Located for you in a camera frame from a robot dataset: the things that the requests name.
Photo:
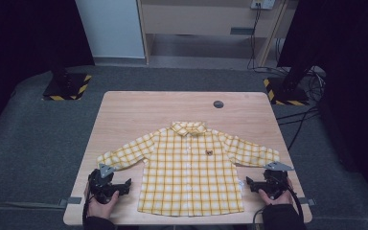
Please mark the white power strip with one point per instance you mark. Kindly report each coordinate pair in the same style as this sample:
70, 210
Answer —
263, 4

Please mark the black stand base hazard stripes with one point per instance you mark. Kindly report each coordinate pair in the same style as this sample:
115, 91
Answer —
289, 92
67, 87

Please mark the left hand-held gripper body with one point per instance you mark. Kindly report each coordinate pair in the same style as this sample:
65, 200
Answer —
103, 185

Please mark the white panel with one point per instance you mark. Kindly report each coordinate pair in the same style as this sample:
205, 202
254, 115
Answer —
111, 28

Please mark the grey tape piece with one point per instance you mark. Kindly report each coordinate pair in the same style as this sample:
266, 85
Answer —
306, 201
72, 201

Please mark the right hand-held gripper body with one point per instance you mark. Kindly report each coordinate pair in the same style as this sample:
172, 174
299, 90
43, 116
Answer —
273, 182

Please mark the person's right hand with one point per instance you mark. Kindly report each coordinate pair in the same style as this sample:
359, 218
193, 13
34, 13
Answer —
279, 199

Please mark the yellow plaid shirt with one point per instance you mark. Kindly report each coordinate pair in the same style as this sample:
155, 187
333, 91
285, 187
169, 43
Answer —
190, 172

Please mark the light wooden shelf unit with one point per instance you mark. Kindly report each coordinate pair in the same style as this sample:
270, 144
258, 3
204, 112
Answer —
204, 22

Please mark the black curtain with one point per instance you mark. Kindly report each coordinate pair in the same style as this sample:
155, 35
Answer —
19, 48
351, 80

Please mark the person's left hand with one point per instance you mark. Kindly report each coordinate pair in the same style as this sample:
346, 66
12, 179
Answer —
103, 209

